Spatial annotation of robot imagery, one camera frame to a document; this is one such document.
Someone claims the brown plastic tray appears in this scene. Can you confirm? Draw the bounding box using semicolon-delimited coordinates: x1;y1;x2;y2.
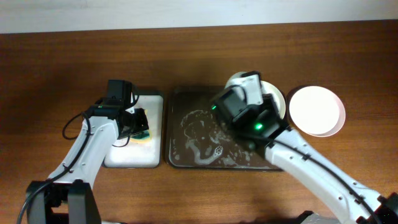
165;86;281;172

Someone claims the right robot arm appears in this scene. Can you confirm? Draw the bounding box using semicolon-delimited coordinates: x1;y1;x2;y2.
210;85;397;223

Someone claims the green yellow sponge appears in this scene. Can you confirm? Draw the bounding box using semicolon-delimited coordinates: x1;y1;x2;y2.
130;108;152;144

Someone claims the pale green plate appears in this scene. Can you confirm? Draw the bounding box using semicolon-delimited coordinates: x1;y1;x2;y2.
224;72;248;88

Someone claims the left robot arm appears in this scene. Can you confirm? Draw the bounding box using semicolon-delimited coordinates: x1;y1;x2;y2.
17;80;149;223

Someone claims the pinkish white plate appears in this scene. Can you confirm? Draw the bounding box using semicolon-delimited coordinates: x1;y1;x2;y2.
289;86;346;138

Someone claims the cream white plate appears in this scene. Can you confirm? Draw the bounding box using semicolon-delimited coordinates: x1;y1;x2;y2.
261;81;286;119

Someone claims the white soapy tray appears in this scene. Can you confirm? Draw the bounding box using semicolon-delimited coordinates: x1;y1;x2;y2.
103;90;164;169

